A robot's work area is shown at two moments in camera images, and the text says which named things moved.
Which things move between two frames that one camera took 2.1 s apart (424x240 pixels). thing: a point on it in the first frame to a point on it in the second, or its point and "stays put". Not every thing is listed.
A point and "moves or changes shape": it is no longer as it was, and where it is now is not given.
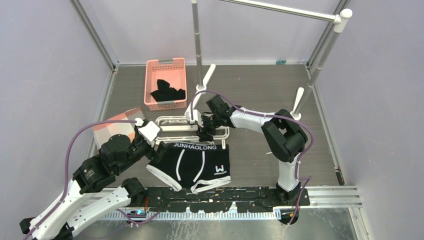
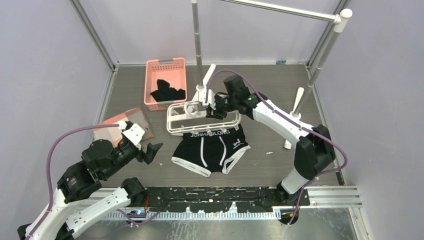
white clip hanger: [186, 127] moves or changes shape
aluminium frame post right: [322, 43] stays put
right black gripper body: [210, 124] to [223, 105]
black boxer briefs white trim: [193, 165] moves or changes shape
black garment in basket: [166, 93] stays put
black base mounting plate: [230, 199] stays put
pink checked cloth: [103, 132] stays put
